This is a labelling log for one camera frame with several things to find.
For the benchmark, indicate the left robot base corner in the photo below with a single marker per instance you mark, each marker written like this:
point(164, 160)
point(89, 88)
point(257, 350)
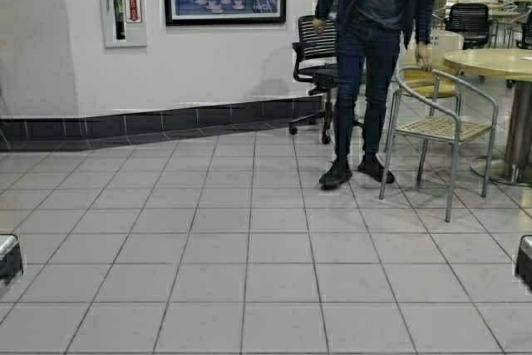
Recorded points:
point(11, 258)

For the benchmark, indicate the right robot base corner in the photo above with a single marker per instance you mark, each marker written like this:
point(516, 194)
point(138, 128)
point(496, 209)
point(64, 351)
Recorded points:
point(523, 264)

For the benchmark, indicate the black mesh office chair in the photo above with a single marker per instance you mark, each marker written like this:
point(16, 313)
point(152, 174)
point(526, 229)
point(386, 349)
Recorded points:
point(314, 46)

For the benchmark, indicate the metal wicker armchair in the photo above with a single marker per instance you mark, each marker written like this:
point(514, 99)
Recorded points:
point(438, 92)
point(473, 130)

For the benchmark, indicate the person in dark clothes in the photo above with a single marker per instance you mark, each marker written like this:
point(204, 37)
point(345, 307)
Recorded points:
point(370, 34)

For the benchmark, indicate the distant black office chair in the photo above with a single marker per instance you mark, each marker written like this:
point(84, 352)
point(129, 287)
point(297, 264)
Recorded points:
point(472, 22)

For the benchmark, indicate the round beige table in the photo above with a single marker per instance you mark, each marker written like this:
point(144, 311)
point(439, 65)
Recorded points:
point(514, 64)

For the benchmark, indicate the fire extinguisher wall cabinet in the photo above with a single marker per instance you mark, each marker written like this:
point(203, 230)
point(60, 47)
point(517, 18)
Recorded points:
point(123, 23)

